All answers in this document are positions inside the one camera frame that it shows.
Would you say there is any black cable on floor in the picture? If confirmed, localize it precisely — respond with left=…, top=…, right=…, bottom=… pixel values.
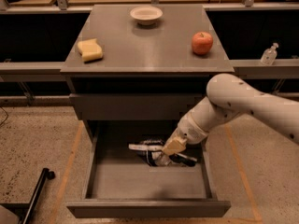
left=0, top=105, right=9, bottom=128

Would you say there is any clear sanitizer bottle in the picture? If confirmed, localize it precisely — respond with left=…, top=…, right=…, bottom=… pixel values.
left=260, top=43, right=279, bottom=65

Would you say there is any blue chip bag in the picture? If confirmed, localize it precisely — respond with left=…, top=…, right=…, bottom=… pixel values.
left=128, top=139, right=197, bottom=167

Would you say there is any white ceramic bowl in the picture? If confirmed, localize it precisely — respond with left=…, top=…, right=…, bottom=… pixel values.
left=130, top=6, right=163, bottom=26

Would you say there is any grey drawer cabinet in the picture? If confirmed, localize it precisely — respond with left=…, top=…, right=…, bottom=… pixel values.
left=60, top=4, right=235, bottom=142

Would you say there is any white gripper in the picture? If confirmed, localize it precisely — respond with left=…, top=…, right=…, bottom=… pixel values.
left=162, top=113, right=207, bottom=156

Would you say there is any red apple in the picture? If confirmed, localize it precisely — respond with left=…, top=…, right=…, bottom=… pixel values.
left=192, top=32, right=213, bottom=55

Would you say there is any open grey middle drawer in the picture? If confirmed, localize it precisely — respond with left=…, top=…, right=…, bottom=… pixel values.
left=67, top=120, right=231, bottom=218

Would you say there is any black metal stand leg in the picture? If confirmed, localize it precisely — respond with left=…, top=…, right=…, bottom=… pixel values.
left=0, top=167, right=56, bottom=224

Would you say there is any yellow sponge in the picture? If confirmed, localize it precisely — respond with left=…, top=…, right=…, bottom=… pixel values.
left=78, top=38, right=103, bottom=63

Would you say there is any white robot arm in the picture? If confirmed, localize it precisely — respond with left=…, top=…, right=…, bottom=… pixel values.
left=163, top=74, right=299, bottom=156

